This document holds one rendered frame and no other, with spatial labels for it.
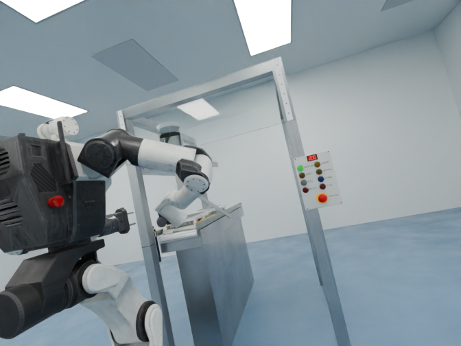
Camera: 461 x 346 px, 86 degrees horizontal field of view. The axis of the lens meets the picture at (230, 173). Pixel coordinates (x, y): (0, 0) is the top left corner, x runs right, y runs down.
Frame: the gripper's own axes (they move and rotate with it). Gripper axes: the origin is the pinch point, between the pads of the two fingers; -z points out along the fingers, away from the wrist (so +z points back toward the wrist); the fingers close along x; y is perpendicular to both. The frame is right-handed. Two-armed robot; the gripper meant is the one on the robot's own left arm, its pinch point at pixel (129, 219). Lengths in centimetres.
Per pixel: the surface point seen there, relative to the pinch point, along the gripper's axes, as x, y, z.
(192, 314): 70, -6, -43
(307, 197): 8, 83, -29
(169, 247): 23.4, -5.2, -33.3
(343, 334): 77, 84, -35
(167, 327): 67, -10, -23
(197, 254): 33, 6, -45
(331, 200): 12, 93, -31
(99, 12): -191, -66, -76
